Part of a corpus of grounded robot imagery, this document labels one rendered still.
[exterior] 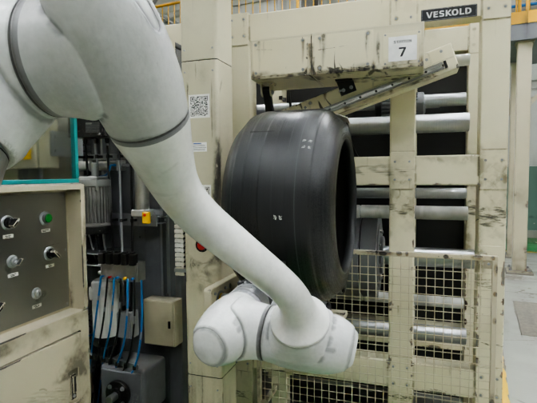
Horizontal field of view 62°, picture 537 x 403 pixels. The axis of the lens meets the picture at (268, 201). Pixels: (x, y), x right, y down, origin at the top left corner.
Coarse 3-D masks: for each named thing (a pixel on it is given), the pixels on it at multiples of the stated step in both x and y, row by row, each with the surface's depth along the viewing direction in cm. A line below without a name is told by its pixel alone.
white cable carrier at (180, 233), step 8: (176, 224) 152; (176, 232) 151; (184, 232) 153; (176, 240) 152; (184, 240) 151; (176, 248) 152; (184, 248) 154; (176, 256) 152; (184, 256) 154; (176, 264) 152; (184, 264) 151; (176, 272) 152
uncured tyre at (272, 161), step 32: (256, 128) 128; (288, 128) 124; (320, 128) 123; (256, 160) 120; (288, 160) 117; (320, 160) 117; (352, 160) 153; (224, 192) 124; (256, 192) 118; (288, 192) 115; (320, 192) 115; (352, 192) 160; (256, 224) 118; (288, 224) 115; (320, 224) 115; (352, 224) 159; (288, 256) 118; (320, 256) 118; (320, 288) 124
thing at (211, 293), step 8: (224, 280) 146; (232, 280) 149; (240, 280) 156; (208, 288) 136; (216, 288) 138; (224, 288) 143; (232, 288) 149; (208, 296) 135; (216, 296) 138; (208, 304) 135
